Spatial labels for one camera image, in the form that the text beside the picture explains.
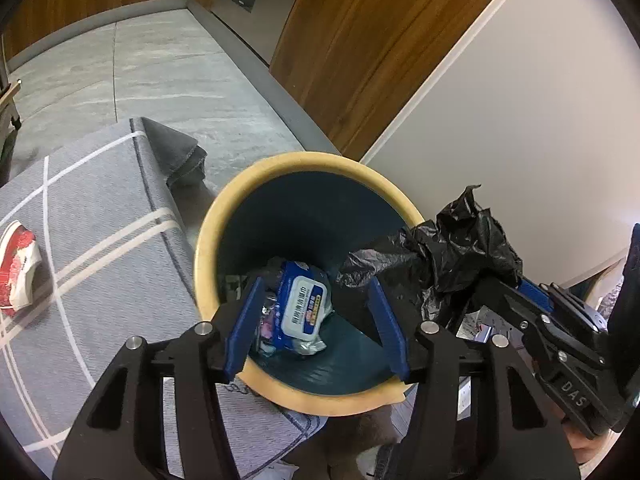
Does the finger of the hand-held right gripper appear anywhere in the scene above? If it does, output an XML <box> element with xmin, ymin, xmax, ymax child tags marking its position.
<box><xmin>472</xmin><ymin>279</ymin><xmax>609</xmax><ymax>367</ymax></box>
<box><xmin>517</xmin><ymin>280</ymin><xmax>609</xmax><ymax>334</ymax></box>

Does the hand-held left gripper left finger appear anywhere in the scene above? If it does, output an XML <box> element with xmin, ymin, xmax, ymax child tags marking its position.
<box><xmin>52</xmin><ymin>277</ymin><xmax>266</xmax><ymax>480</ymax></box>

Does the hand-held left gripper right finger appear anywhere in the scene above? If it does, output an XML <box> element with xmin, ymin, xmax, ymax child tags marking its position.
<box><xmin>367</xmin><ymin>279</ymin><xmax>583</xmax><ymax>480</ymax></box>

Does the blue wet wipes packet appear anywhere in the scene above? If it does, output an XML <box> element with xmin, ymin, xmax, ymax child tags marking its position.
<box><xmin>272</xmin><ymin>260</ymin><xmax>333</xmax><ymax>356</ymax></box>

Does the black plastic bag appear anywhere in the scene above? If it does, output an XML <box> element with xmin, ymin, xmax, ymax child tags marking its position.
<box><xmin>336</xmin><ymin>185</ymin><xmax>523</xmax><ymax>321</ymax></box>

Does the yellow-rimmed blue waste bin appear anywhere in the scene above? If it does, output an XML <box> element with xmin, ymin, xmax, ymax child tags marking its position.
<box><xmin>193</xmin><ymin>151</ymin><xmax>426</xmax><ymax>417</ymax></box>

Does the person's right hand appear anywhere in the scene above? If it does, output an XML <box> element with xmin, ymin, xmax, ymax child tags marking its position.
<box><xmin>562</xmin><ymin>411</ymin><xmax>620</xmax><ymax>467</ymax></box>

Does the silver foil wrapper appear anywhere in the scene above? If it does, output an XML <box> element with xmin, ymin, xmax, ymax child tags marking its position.
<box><xmin>292</xmin><ymin>336</ymin><xmax>327</xmax><ymax>357</ymax></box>

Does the white bag with red print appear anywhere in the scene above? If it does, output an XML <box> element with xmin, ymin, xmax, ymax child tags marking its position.
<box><xmin>457</xmin><ymin>309</ymin><xmax>512</xmax><ymax>344</ymax></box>

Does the grey checked mat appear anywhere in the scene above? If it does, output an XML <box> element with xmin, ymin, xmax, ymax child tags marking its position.
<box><xmin>0</xmin><ymin>117</ymin><xmax>326</xmax><ymax>468</ymax></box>

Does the red and white packet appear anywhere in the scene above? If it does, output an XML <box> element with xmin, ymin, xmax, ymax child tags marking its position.
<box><xmin>0</xmin><ymin>220</ymin><xmax>42</xmax><ymax>311</ymax></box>

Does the tall wooden panel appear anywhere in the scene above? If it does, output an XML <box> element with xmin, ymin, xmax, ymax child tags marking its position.
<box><xmin>270</xmin><ymin>0</ymin><xmax>542</xmax><ymax>162</ymax></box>

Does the stainless steel appliance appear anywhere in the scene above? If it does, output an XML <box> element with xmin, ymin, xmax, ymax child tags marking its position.
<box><xmin>187</xmin><ymin>0</ymin><xmax>317</xmax><ymax>67</ymax></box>

